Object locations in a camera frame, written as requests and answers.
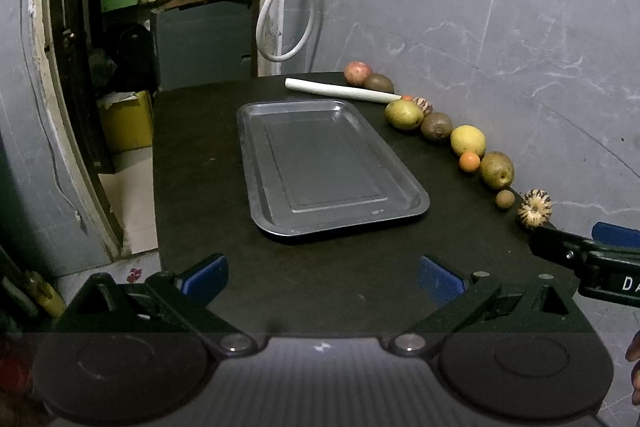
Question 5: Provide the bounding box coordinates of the green-brown pear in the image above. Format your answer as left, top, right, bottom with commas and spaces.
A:
480, 150, 515, 190

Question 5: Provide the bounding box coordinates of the yellow lemon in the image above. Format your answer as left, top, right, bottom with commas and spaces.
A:
450, 124, 486, 157

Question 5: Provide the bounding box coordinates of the brown kiwi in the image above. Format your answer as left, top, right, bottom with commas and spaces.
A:
362, 72, 395, 94
420, 112, 454, 140

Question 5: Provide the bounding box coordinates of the green pear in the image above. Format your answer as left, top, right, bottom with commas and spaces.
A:
384, 98, 424, 130

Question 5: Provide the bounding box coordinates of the person's right hand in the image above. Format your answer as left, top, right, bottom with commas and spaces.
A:
625, 332, 640, 407

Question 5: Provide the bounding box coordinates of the metal baking tray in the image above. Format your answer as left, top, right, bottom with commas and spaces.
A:
236, 98, 431, 239

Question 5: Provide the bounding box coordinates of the yellow bin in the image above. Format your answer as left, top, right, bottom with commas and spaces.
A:
98, 91, 154, 152

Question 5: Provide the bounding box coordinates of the brown kiwi by apple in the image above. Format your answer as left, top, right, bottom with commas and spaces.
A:
362, 72, 395, 94

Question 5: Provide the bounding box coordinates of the white leek stalk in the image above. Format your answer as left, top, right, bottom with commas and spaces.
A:
284, 77, 401, 104

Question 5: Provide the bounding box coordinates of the red apple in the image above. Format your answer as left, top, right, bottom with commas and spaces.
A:
343, 61, 373, 88

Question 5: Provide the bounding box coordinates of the dark grey cabinet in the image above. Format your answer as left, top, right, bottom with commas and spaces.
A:
152, 0, 254, 91

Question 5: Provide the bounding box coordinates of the thin wall cable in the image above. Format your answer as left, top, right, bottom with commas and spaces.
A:
15, 0, 89, 235

